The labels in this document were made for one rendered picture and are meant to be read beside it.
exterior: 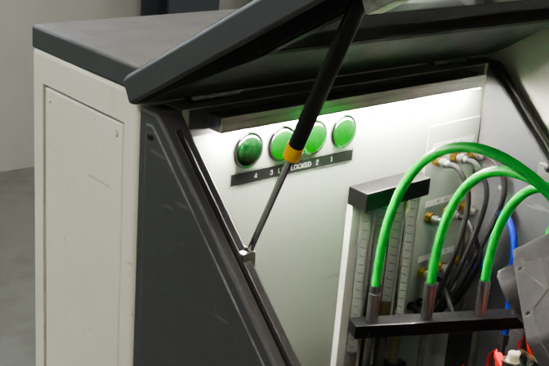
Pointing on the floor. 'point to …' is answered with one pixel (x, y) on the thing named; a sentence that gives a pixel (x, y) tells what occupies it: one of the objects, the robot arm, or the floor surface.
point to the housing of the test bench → (94, 179)
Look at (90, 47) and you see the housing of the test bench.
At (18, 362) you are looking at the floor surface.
